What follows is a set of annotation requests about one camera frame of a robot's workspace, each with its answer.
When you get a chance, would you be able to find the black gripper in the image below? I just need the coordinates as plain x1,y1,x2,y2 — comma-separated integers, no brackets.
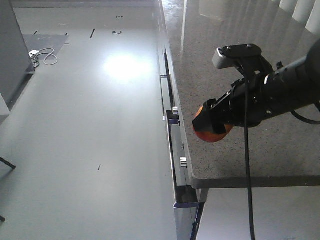
192,73,280,134

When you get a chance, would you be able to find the red yellow apple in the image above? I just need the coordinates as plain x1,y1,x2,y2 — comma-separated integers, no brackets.
193,105,234,143

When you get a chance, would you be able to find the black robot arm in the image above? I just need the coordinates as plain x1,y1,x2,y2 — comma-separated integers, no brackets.
192,41,320,134

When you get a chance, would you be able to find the silver cabinet knob middle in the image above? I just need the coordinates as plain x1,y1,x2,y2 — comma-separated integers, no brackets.
172,106,179,115

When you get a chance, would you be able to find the silver cabinet knob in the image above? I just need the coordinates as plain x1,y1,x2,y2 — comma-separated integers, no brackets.
172,106,179,115
179,157,188,168

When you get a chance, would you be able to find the silver cabinet knob near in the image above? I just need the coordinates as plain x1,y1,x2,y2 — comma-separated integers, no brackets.
179,157,188,168

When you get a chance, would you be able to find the dark speckled kitchen counter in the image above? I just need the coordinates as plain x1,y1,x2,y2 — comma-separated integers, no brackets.
156,0,320,240

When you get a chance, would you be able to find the dark floor mat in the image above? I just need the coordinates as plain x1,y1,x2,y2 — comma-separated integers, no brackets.
22,34,69,54

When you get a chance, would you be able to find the white power adapter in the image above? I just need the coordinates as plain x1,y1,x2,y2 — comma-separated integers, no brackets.
29,50,39,58

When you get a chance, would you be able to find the grey cabinet at left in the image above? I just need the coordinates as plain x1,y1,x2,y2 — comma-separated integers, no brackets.
0,0,35,110

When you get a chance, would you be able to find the black camera cable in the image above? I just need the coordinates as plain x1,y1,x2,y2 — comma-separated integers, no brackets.
242,74,256,240

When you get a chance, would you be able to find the white cable on floor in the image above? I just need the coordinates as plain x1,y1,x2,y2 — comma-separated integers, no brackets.
35,47,59,66

